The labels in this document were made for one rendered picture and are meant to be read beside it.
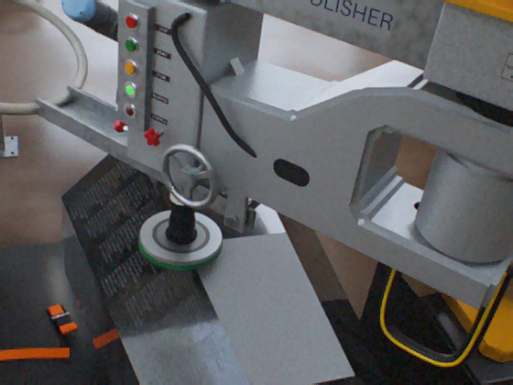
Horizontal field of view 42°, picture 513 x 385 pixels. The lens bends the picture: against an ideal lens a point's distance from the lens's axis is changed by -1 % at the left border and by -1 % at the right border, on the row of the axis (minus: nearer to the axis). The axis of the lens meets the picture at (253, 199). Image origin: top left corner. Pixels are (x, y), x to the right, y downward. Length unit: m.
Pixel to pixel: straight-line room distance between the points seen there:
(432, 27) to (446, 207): 0.32
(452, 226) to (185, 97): 0.59
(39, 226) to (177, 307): 1.63
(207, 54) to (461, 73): 0.51
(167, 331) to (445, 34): 1.03
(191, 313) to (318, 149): 0.62
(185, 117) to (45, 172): 2.26
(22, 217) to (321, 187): 2.22
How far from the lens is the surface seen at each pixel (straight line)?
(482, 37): 1.07
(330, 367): 1.59
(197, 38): 1.35
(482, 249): 1.27
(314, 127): 1.27
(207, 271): 1.76
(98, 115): 1.87
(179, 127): 1.46
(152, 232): 1.78
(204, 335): 1.65
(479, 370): 1.90
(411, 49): 1.13
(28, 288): 2.96
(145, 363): 1.76
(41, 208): 3.40
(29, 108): 1.85
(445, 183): 1.23
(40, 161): 3.73
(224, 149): 1.41
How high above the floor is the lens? 2.05
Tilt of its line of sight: 36 degrees down
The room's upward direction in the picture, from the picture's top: 9 degrees clockwise
